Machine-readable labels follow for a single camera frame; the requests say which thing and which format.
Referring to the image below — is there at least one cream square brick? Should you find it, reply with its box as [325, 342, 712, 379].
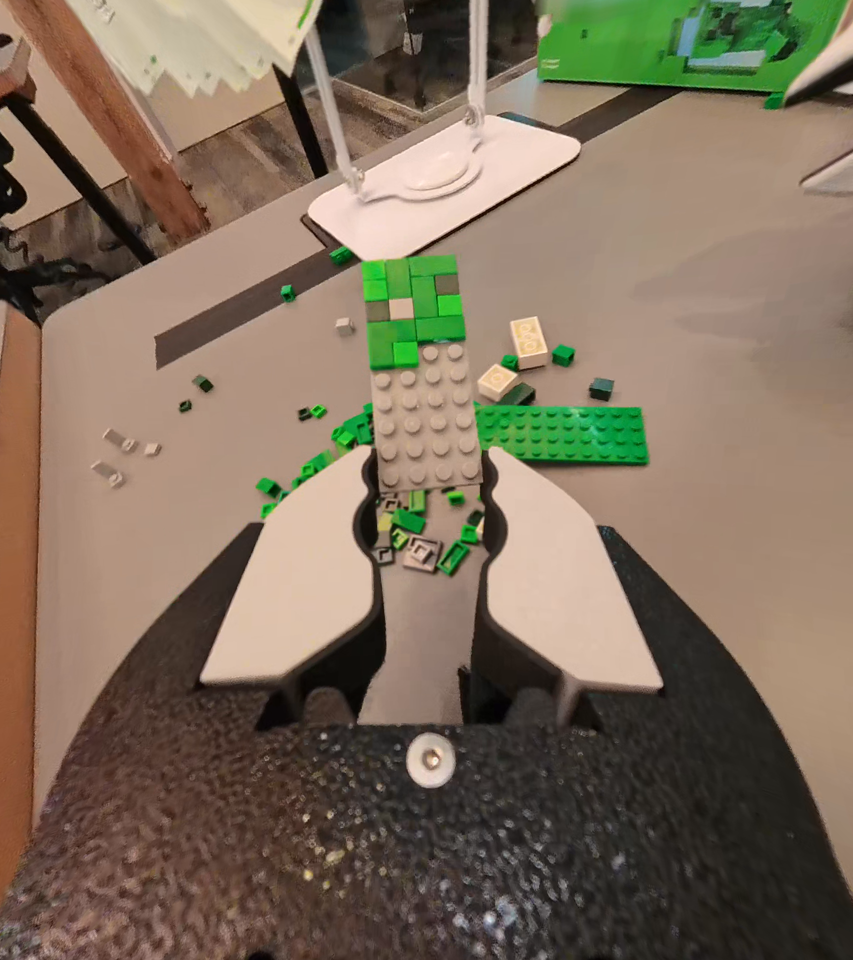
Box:
[476, 363, 521, 401]

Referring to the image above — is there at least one green toy box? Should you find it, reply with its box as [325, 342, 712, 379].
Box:
[536, 0, 850, 93]

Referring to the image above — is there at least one large green plate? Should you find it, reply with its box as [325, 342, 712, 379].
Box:
[473, 405, 651, 466]

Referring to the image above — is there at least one grey desk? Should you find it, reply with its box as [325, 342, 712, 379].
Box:
[32, 75, 853, 960]

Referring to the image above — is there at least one pile of small green tiles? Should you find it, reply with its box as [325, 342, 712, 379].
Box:
[256, 403, 489, 579]

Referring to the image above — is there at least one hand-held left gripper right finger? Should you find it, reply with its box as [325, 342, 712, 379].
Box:
[470, 447, 665, 715]

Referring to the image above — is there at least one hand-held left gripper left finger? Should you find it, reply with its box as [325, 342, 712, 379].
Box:
[198, 447, 388, 714]

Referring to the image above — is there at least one cream long brick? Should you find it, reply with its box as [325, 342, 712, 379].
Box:
[509, 316, 550, 370]

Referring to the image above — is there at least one grey plate with green tiles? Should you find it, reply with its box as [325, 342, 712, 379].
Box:
[361, 255, 489, 492]

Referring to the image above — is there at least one wooden pillar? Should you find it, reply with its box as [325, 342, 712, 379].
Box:
[2, 0, 212, 246]

